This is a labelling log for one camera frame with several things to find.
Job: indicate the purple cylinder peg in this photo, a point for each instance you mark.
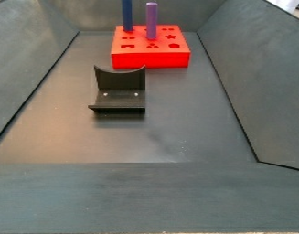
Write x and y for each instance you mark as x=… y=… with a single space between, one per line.
x=151 y=19

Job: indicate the black curved fixture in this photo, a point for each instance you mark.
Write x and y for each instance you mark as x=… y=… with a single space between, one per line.
x=121 y=90

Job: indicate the blue square peg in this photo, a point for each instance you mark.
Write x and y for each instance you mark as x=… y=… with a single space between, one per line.
x=127 y=15

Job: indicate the red shape-sorter block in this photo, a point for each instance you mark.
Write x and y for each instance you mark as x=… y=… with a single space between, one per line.
x=134 y=51

